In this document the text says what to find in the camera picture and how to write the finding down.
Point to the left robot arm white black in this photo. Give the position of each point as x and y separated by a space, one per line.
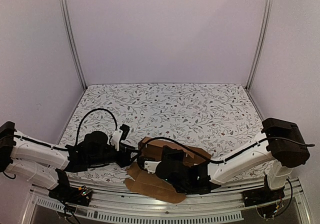
45 164

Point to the floral patterned table mat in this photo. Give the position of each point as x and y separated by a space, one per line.
217 118

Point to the aluminium frame post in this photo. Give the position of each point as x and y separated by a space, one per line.
72 44
260 44

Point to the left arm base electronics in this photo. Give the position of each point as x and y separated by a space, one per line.
67 194

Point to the brown cardboard box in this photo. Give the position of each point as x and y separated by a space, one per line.
162 181

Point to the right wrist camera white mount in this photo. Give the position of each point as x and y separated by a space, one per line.
149 166

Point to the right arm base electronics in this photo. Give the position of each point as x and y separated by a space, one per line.
268 201

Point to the left aluminium frame post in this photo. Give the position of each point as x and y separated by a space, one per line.
72 44

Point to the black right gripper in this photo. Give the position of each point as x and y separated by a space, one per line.
189 182

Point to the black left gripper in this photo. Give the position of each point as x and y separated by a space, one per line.
124 160

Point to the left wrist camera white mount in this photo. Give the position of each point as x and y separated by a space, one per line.
118 136

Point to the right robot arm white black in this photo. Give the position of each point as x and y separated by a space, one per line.
279 141

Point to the aluminium front rail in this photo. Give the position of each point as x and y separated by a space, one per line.
113 203

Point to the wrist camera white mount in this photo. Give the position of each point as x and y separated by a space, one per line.
118 136
149 166

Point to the right aluminium frame post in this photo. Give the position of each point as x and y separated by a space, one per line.
260 44

